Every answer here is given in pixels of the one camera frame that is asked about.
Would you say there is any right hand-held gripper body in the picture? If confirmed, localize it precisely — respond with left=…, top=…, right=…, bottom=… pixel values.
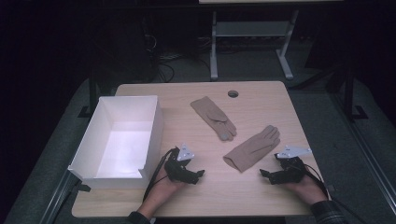
left=274, top=145, right=312, bottom=185

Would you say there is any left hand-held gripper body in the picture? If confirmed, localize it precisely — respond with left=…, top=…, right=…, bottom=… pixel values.
left=163, top=143, right=195, bottom=184

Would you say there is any beige fabric glove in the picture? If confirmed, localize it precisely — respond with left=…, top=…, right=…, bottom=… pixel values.
left=222, top=124, right=281, bottom=174
left=190, top=95, right=237, bottom=142

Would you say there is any white cardboard box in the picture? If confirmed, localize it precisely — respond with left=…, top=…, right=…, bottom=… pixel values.
left=67, top=94, right=165, bottom=189

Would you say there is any person's left hand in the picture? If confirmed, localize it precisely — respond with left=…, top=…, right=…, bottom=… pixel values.
left=148, top=169, right=187, bottom=203

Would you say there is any person's right hand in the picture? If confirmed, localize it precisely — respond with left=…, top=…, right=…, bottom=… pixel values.
left=284, top=175, right=329, bottom=205

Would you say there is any black stand leg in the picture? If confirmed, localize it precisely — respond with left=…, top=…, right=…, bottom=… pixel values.
left=78, top=62, right=101, bottom=119
left=340, top=62, right=369, bottom=121

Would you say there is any grey metal stand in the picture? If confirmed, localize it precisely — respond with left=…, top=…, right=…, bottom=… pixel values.
left=209, top=8, right=300, bottom=81

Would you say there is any aluminium floor rail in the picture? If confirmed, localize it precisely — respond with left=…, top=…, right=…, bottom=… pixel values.
left=330, top=92, right=396, bottom=216
left=38, top=171, right=80, bottom=224

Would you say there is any bundle of floor cables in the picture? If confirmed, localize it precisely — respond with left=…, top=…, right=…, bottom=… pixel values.
left=144, top=32, right=213, bottom=83

